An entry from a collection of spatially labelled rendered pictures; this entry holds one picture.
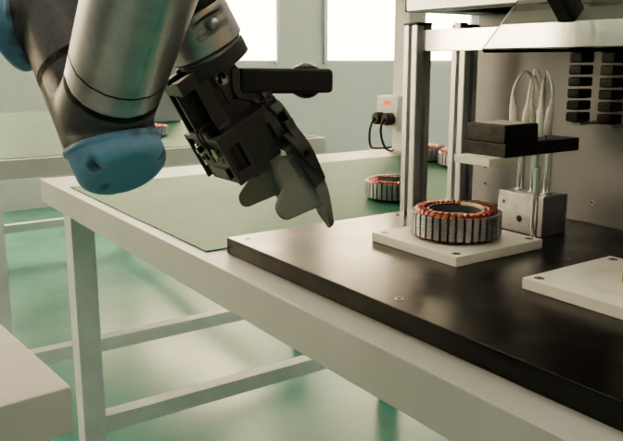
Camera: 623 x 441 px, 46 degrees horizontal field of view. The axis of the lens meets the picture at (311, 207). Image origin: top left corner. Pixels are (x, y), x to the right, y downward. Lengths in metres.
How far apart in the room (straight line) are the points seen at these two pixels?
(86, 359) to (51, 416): 1.10
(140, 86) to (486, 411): 0.35
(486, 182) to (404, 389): 0.64
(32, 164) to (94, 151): 1.46
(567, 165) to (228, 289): 0.53
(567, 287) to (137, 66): 0.46
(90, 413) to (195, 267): 0.85
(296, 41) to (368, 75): 0.82
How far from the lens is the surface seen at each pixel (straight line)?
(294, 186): 0.72
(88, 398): 1.75
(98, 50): 0.52
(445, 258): 0.85
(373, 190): 1.31
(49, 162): 2.04
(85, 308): 1.68
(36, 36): 0.65
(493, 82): 1.21
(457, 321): 0.67
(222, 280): 0.90
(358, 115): 6.52
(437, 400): 0.62
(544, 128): 1.02
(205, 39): 0.67
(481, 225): 0.89
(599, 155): 1.10
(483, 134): 0.95
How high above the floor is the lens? 1.00
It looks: 11 degrees down
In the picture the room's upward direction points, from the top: straight up
